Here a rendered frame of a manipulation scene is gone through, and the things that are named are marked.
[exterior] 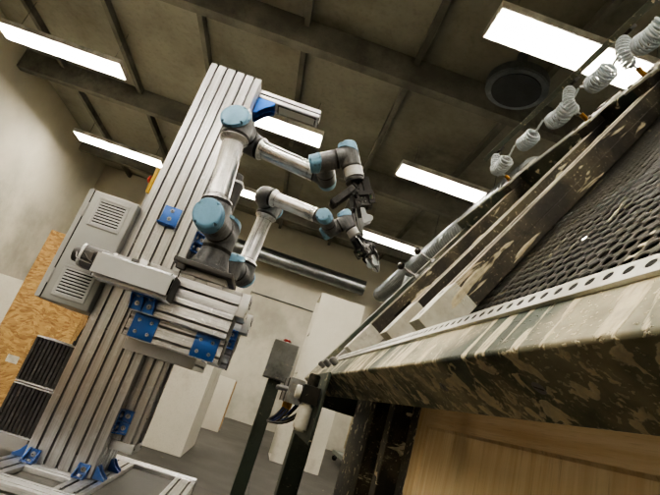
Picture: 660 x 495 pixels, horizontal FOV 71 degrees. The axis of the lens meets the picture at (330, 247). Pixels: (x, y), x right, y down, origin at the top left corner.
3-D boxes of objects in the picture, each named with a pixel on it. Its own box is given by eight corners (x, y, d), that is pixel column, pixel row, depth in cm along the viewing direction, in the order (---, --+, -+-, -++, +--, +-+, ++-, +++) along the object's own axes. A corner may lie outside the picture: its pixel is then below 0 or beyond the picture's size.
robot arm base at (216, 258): (186, 260, 171) (195, 236, 174) (191, 270, 185) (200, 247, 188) (225, 273, 172) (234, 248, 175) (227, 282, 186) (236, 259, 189)
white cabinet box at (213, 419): (182, 417, 673) (200, 368, 697) (219, 429, 676) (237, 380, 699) (176, 419, 631) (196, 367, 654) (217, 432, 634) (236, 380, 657)
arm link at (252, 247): (220, 278, 236) (260, 187, 253) (232, 287, 249) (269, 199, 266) (240, 284, 232) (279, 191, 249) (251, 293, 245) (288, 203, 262)
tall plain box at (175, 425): (137, 426, 463) (202, 266, 519) (193, 445, 465) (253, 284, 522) (109, 435, 377) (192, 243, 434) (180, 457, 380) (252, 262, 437)
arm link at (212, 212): (229, 245, 175) (259, 124, 194) (217, 229, 161) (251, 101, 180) (199, 241, 177) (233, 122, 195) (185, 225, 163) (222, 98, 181)
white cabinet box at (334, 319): (268, 453, 583) (316, 301, 649) (311, 467, 586) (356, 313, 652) (269, 460, 526) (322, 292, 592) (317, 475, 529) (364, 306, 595)
